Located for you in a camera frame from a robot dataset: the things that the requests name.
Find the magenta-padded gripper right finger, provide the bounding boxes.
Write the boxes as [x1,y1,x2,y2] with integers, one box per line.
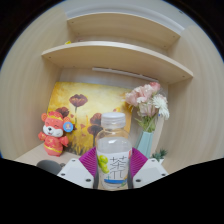
[128,147,169,190]

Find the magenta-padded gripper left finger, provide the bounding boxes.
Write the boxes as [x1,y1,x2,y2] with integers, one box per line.
[56,146,101,190]

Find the clear plastic drink bottle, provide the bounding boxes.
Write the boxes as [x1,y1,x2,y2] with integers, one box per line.
[94,111,133,190]

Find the small succulent in white pot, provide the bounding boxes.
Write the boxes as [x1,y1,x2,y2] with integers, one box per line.
[150,148,168,165]

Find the tall teal vase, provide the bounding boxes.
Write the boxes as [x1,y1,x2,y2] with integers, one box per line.
[134,130,155,159]

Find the red plush mouse toy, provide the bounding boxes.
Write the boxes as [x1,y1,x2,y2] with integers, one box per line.
[37,110,75,158]

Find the pink and white flower bouquet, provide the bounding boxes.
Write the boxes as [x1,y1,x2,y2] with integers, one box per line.
[124,81,171,133]

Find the yellow poppy flower painting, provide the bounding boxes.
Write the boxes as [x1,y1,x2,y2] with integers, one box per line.
[46,81,134,157]

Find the light wooden shelf unit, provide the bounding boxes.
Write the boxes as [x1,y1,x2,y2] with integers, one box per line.
[41,12,194,85]

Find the grey cup with handle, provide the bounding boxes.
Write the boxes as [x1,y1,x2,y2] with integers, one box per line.
[35,159,63,176]

